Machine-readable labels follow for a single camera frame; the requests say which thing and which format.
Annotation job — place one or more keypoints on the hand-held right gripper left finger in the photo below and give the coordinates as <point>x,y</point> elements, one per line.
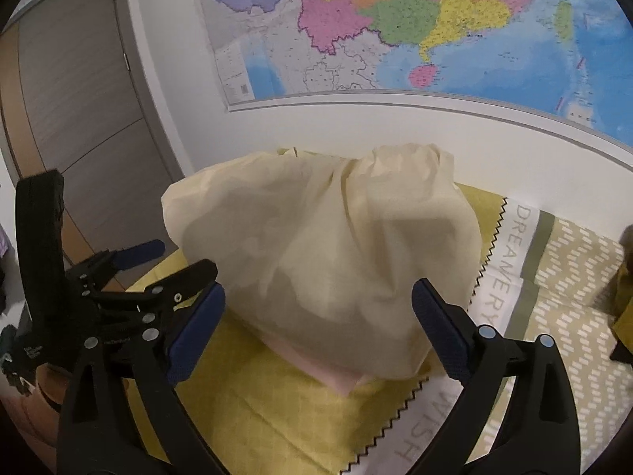
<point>198,326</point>

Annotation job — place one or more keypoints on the grey door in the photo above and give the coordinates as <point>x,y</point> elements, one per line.
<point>74,109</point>

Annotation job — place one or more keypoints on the patterned bed sheet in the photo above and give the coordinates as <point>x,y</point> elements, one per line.
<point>568,282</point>

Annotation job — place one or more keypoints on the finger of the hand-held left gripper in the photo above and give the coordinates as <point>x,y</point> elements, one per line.
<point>141,250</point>
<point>193,277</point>

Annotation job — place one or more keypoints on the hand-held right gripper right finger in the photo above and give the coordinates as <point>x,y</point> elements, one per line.
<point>440,326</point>

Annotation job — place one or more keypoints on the light pink folded garment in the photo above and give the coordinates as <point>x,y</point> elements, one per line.
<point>336,378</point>

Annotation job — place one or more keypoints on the olive green garment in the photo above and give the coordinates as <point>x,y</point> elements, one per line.
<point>625,282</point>

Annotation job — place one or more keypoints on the cream large garment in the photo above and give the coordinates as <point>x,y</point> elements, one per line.
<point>321,257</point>

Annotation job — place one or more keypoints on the colourful wall map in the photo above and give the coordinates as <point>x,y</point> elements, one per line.
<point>395,20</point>

